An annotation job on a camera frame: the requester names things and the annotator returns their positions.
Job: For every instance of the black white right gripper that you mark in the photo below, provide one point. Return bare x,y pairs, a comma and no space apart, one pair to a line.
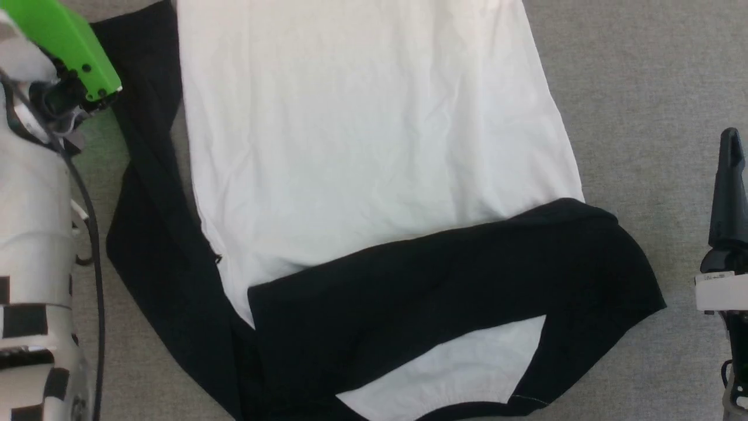
724,289

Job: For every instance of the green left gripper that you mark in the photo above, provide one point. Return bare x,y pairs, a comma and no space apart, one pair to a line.
58,41

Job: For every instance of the black and white garment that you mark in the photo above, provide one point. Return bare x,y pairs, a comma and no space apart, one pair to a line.
362,175

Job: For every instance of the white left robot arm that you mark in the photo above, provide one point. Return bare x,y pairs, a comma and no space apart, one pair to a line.
29,204

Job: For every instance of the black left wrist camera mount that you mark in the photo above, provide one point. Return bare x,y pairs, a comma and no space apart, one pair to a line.
61,99

